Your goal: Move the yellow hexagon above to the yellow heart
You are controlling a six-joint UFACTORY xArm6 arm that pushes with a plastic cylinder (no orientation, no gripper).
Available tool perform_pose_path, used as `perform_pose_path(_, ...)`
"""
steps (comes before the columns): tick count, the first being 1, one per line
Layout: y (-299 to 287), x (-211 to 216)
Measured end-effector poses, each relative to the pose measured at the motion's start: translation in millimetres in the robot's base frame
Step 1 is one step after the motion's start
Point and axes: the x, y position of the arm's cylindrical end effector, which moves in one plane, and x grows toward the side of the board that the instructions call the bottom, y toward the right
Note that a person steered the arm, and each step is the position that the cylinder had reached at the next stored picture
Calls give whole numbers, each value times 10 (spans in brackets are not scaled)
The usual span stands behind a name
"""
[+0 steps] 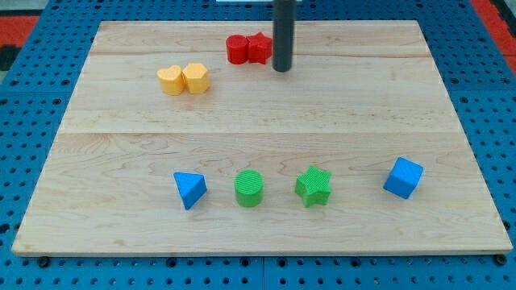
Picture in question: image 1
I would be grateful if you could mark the yellow hexagon block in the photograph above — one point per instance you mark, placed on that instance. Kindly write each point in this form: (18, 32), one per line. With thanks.
(196, 77)

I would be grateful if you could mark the yellow heart block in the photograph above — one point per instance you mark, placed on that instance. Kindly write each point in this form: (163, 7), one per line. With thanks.
(171, 80)

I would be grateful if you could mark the green cylinder block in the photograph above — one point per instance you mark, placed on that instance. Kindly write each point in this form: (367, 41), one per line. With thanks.
(249, 186)

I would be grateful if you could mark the green star block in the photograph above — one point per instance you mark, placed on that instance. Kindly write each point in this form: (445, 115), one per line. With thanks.
(313, 186)

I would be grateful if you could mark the light wooden board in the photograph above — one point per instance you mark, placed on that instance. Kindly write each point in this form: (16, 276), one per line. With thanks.
(360, 94)

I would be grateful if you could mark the blue triangle block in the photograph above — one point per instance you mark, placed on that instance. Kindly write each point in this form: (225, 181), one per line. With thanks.
(191, 187)

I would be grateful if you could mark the red star block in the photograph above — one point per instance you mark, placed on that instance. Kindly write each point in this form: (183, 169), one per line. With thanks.
(260, 48)

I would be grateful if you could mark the red cylinder block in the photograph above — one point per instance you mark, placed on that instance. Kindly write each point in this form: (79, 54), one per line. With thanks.
(237, 49)

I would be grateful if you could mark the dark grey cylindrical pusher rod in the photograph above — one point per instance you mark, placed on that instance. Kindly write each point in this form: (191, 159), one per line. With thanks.
(284, 16)

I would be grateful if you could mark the blue cube block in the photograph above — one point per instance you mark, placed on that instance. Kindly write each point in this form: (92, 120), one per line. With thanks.
(404, 177)

